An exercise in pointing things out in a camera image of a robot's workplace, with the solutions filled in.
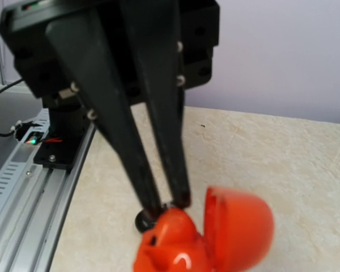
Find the red earbud charging case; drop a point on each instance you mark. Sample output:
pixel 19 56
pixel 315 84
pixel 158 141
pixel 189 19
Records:
pixel 238 231

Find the black earbud charging case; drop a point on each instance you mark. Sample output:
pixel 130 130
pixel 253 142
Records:
pixel 144 222

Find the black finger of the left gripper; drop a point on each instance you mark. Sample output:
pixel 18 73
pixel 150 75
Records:
pixel 153 29
pixel 82 49

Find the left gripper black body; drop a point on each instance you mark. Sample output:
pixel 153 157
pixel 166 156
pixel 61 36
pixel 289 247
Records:
pixel 23 25

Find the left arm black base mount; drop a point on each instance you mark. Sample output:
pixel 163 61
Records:
pixel 61 153

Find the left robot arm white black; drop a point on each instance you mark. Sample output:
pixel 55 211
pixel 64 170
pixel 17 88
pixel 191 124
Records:
pixel 93 60

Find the aluminium front rail frame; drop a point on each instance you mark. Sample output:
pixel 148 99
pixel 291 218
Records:
pixel 34 200

